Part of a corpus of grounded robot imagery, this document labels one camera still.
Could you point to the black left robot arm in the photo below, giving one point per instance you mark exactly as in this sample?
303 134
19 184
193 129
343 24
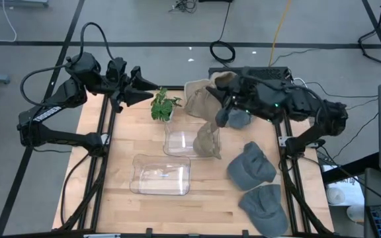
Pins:
50 114

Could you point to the white paper cup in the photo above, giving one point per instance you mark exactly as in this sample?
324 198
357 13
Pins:
335 195
356 213

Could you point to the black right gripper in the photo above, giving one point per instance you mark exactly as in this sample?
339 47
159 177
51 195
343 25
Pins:
243 94

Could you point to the small green potted plant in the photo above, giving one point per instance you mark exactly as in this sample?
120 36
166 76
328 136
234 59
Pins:
162 107

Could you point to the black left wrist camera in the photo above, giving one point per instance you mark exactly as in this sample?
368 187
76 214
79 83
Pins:
116 67

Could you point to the grey metal base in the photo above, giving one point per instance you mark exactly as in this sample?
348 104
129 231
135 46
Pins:
20 2

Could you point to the grey baseball cap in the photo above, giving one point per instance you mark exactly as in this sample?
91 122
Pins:
265 211
251 167
240 119

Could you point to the black aluminium table frame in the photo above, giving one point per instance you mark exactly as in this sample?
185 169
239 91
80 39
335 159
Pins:
94 223

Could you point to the black table clamp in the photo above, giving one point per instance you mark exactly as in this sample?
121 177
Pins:
149 232
245 233

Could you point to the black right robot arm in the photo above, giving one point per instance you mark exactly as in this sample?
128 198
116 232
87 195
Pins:
334 115

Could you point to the black desk edge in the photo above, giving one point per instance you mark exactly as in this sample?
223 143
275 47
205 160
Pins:
349 168

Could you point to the clear plastic bin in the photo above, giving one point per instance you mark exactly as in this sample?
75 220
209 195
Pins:
137 165
177 139

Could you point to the black computer box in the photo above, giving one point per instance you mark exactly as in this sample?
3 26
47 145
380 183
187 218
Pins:
270 72

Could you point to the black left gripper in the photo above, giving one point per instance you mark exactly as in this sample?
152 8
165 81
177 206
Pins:
119 89

